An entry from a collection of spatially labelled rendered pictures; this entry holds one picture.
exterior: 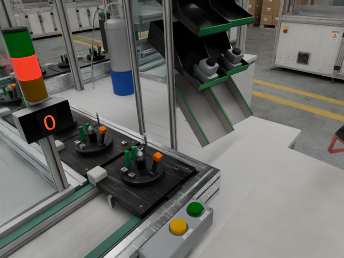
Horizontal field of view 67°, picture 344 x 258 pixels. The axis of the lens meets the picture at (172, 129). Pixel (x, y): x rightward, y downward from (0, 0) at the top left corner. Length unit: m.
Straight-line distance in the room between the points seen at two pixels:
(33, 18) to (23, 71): 9.00
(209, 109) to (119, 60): 0.82
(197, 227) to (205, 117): 0.41
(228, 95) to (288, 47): 3.88
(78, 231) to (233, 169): 0.57
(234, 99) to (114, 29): 0.83
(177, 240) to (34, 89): 0.47
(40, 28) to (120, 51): 8.15
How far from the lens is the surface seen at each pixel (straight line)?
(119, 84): 1.67
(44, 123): 0.69
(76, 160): 0.95
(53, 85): 1.91
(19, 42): 0.64
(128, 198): 0.75
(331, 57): 4.69
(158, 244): 0.66
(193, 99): 0.95
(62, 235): 0.80
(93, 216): 0.81
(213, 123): 0.95
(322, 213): 0.94
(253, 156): 1.10
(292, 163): 1.11
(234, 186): 0.94
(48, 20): 9.78
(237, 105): 1.09
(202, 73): 0.83
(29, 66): 0.65
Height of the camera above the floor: 1.49
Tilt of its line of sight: 30 degrees down
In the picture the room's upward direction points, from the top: 3 degrees counter-clockwise
